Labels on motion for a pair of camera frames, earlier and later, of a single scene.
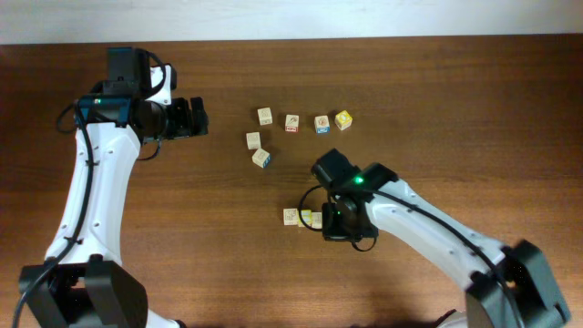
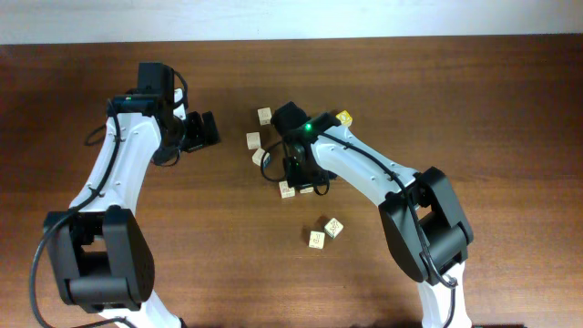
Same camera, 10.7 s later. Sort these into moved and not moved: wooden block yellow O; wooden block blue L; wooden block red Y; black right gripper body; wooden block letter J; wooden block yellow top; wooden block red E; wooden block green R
Moved: wooden block green R; black right gripper body; wooden block letter J; wooden block yellow top
Not moved: wooden block red E; wooden block blue L; wooden block yellow O; wooden block red Y
